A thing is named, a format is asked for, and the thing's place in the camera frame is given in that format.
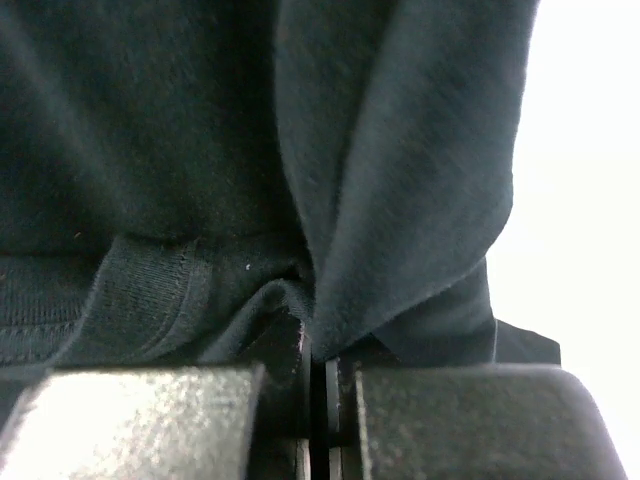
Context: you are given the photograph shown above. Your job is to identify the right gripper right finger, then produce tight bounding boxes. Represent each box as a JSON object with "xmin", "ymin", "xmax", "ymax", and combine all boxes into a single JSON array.
[{"xmin": 324, "ymin": 319, "xmax": 629, "ymax": 480}]

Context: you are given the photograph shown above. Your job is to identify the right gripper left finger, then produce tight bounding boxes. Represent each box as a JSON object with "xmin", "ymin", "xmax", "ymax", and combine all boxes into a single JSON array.
[{"xmin": 1, "ymin": 315, "xmax": 310, "ymax": 479}]

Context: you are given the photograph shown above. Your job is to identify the black t shirt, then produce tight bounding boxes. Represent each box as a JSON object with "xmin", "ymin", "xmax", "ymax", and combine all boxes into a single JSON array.
[{"xmin": 1, "ymin": 1, "xmax": 538, "ymax": 370}]

